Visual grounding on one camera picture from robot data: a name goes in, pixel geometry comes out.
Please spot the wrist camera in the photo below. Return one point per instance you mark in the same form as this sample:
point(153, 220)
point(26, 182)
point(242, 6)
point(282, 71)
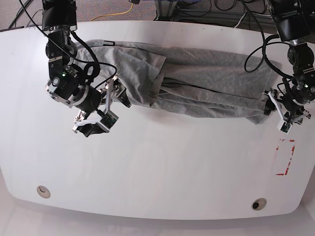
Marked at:
point(284, 126)
point(108, 120)

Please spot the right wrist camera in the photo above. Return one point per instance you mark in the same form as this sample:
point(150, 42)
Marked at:
point(108, 120)

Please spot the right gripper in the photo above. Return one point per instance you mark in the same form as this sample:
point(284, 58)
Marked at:
point(96, 104)

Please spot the table cable grommet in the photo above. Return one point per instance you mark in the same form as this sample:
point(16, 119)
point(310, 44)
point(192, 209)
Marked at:
point(259, 204)
point(43, 192)

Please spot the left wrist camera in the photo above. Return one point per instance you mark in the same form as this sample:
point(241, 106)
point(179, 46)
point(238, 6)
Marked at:
point(284, 126)

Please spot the aluminium frame rail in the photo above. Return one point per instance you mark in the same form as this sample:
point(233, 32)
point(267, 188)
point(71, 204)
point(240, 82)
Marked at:
point(240, 14)

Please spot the left table cable grommet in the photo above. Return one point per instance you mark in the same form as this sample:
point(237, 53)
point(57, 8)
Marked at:
point(43, 192)

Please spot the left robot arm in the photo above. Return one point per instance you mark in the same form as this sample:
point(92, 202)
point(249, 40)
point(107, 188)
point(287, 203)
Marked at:
point(294, 21)

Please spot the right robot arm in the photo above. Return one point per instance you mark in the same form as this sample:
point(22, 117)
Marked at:
point(73, 66)

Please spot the red tape rectangle marking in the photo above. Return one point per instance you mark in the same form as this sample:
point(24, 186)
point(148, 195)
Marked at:
point(283, 156)

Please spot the right table cable grommet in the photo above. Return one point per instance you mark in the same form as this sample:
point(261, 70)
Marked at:
point(259, 204)

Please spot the grey Hugging Face t-shirt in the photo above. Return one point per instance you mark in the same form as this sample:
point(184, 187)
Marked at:
point(200, 83)

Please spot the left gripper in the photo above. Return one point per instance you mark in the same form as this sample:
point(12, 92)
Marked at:
point(286, 107)

